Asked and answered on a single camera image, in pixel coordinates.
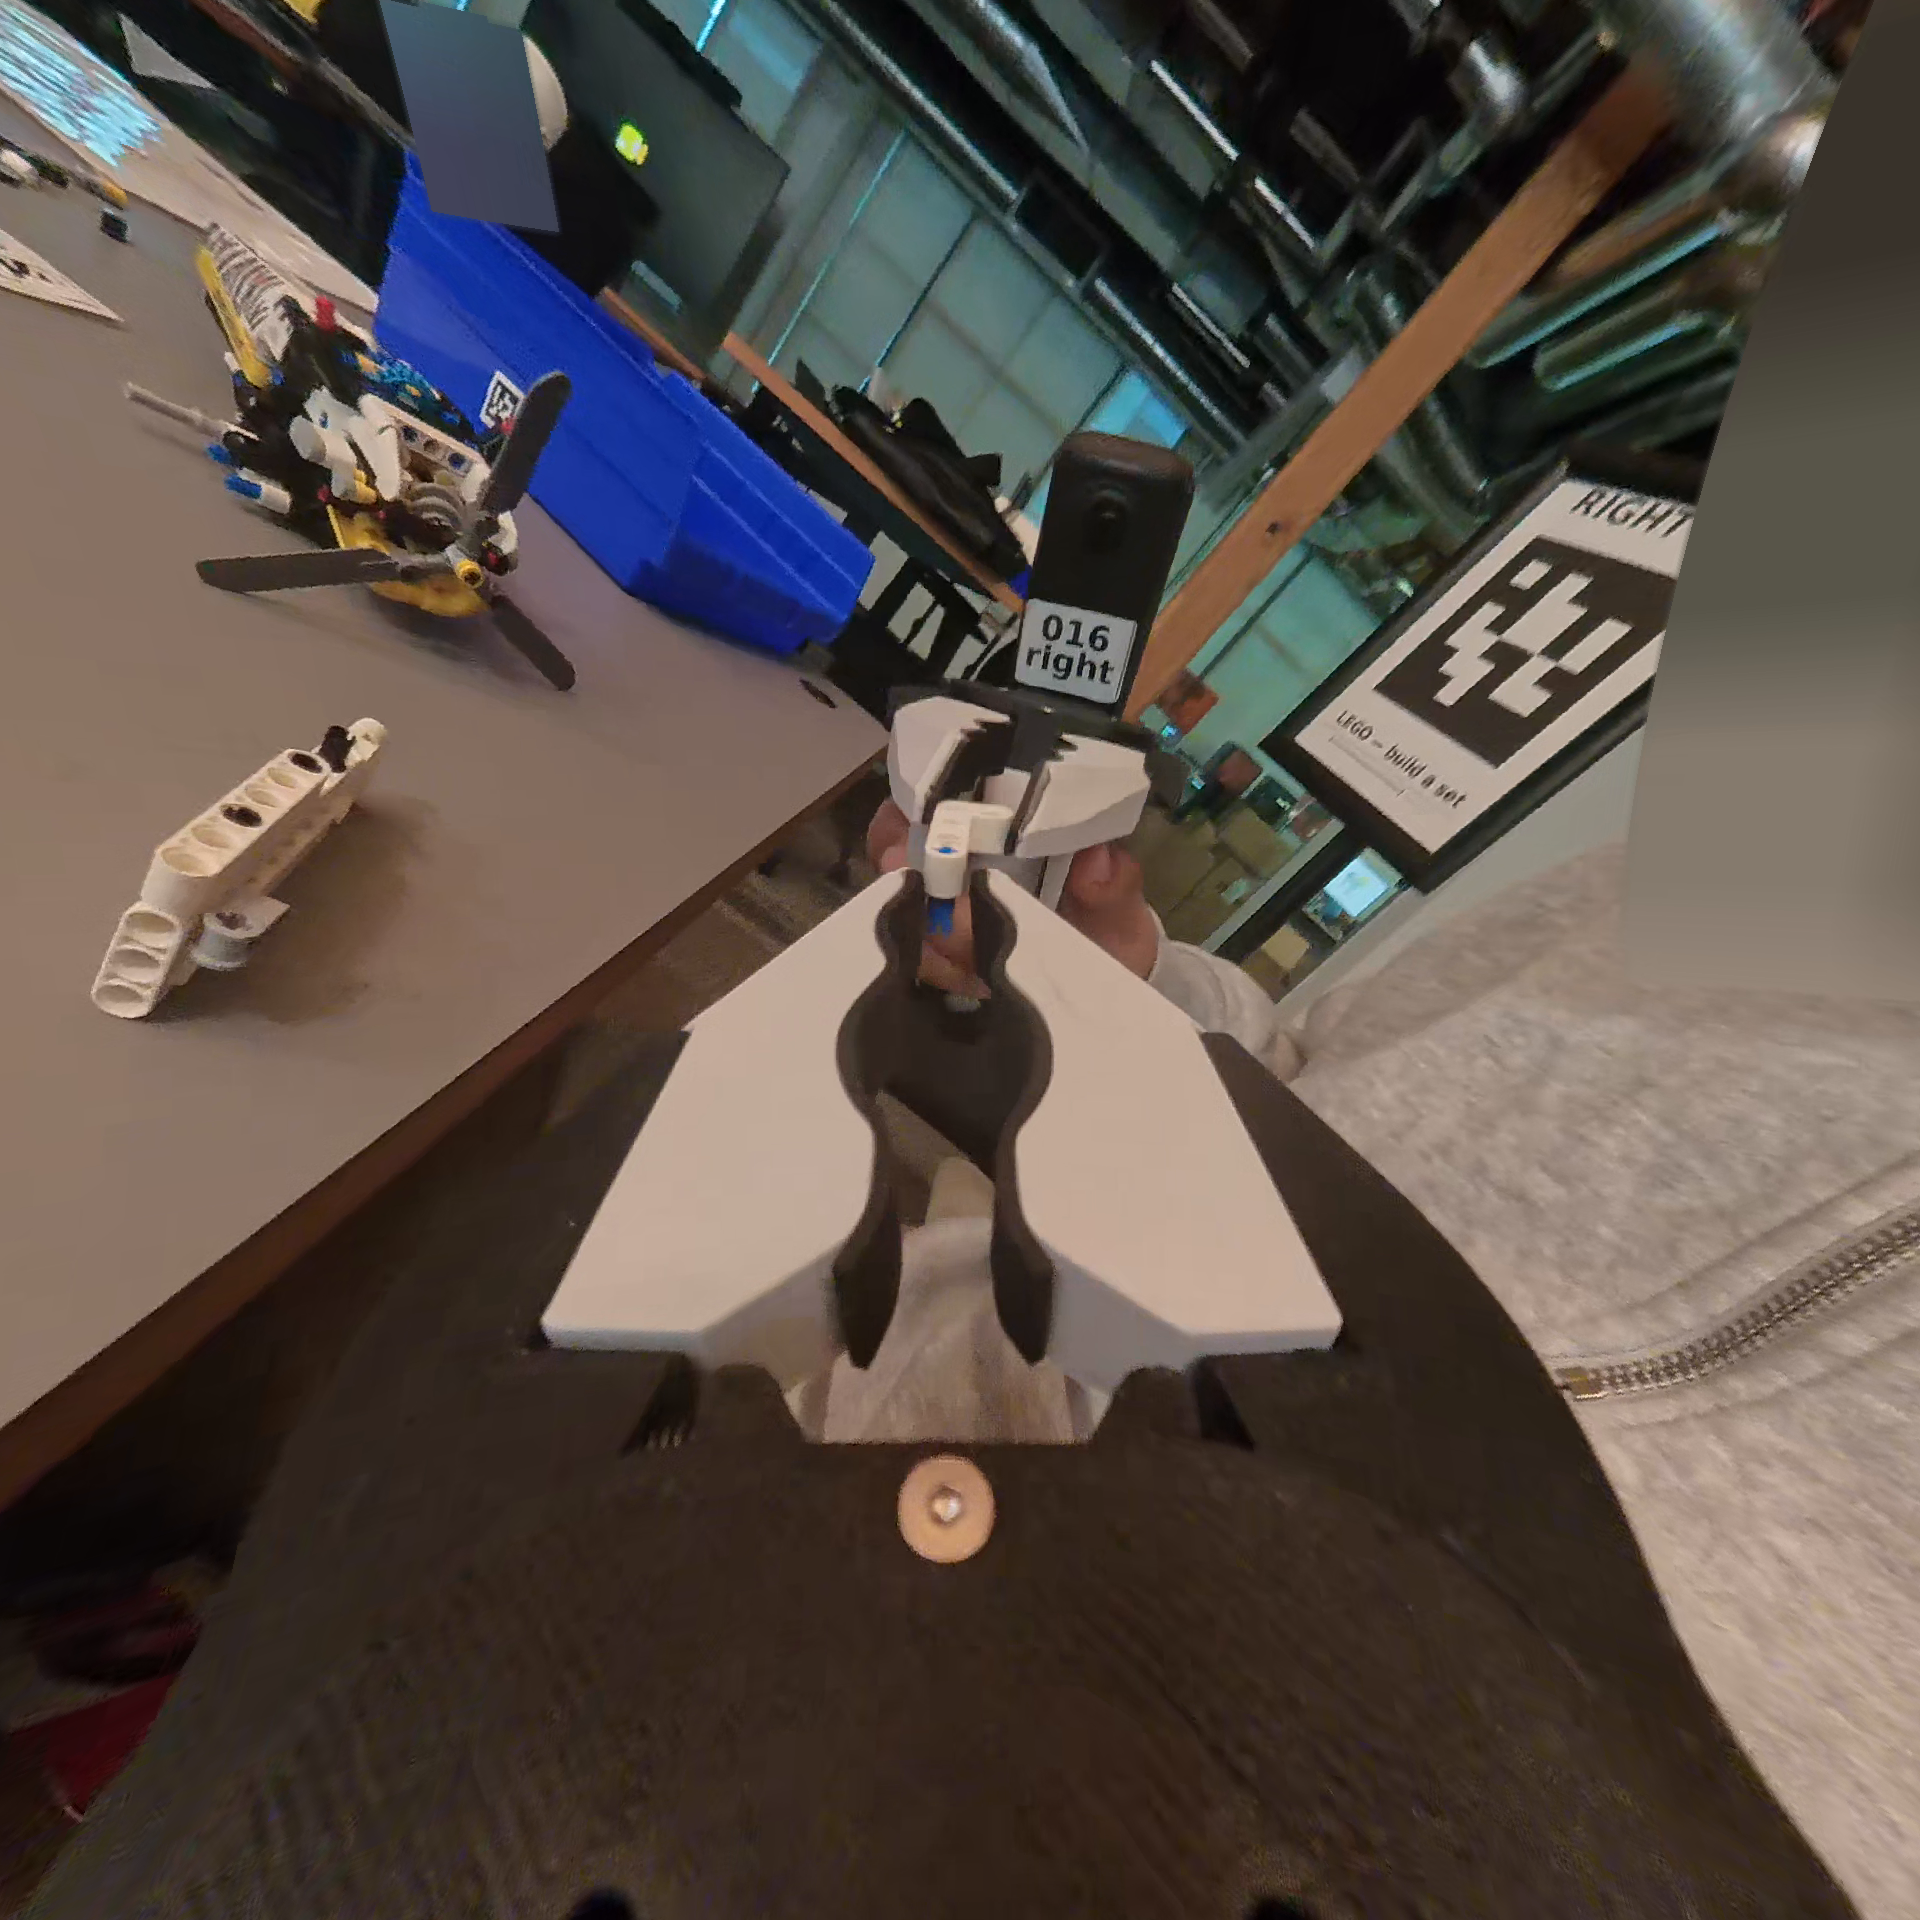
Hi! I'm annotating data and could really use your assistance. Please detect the blue plastic bin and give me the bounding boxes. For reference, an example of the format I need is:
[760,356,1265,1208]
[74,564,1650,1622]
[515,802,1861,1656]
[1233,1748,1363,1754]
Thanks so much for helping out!
[373,150,881,656]

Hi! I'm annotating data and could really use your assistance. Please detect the framed marker sign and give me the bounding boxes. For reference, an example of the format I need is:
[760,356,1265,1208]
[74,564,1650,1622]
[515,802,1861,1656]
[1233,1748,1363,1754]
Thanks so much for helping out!
[1260,450,1706,896]

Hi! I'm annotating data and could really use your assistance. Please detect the black bag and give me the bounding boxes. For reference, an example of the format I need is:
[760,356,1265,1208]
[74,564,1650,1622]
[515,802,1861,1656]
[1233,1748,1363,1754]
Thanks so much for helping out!
[831,382,1041,560]

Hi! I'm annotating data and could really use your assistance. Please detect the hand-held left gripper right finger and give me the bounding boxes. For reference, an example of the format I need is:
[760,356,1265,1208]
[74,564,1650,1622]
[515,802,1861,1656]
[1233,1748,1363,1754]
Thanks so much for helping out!
[967,874,1345,1434]

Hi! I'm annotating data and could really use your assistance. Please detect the wooden beam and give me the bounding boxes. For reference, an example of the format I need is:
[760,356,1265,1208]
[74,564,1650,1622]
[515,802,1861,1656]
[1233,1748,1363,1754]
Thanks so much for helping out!
[1117,60,1682,722]

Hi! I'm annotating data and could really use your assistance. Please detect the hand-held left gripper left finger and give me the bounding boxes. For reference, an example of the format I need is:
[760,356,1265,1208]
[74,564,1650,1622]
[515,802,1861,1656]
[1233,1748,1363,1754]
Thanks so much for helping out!
[539,874,921,1373]

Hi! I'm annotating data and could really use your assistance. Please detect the white liftarm with blue pin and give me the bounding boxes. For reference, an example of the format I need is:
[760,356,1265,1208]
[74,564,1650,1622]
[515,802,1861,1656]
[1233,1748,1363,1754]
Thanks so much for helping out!
[919,801,1018,1009]

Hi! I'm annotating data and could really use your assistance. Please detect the lego plane model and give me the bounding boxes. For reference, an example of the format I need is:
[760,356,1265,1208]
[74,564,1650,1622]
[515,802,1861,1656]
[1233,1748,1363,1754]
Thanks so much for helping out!
[124,222,584,694]

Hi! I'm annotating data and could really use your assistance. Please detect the person's right hand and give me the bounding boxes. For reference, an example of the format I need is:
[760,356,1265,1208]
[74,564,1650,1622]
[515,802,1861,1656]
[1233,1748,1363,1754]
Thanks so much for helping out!
[866,802,1169,985]

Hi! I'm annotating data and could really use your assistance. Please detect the instruction sheet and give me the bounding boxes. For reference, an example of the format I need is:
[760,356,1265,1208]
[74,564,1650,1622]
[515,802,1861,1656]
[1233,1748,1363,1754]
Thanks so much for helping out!
[0,225,125,325]

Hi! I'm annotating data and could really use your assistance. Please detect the stack of cardboard boxes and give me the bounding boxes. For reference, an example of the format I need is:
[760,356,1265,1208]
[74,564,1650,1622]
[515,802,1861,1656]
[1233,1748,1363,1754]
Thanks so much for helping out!
[1132,744,1360,998]

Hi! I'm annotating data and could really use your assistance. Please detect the black monitor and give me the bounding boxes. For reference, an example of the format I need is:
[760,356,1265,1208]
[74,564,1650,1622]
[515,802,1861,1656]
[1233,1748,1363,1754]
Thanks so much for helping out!
[516,0,793,301]

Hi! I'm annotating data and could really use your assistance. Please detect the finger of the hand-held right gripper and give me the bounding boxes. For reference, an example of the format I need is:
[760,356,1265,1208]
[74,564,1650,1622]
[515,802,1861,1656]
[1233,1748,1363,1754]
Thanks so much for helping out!
[1008,746,1161,865]
[885,697,1028,818]

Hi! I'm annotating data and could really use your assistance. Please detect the person's right forearm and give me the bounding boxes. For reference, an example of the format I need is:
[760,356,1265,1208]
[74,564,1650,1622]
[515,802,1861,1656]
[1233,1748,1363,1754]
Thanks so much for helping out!
[1148,930,1308,1082]

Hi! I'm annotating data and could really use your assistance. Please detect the white paper sheet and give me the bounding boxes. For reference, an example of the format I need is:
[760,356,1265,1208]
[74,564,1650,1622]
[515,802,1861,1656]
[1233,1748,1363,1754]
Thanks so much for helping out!
[113,141,377,308]

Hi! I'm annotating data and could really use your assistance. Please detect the white lego beam assembly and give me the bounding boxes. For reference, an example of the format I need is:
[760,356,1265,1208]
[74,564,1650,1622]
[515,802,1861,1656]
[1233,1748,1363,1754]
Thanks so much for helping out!
[90,717,389,1022]

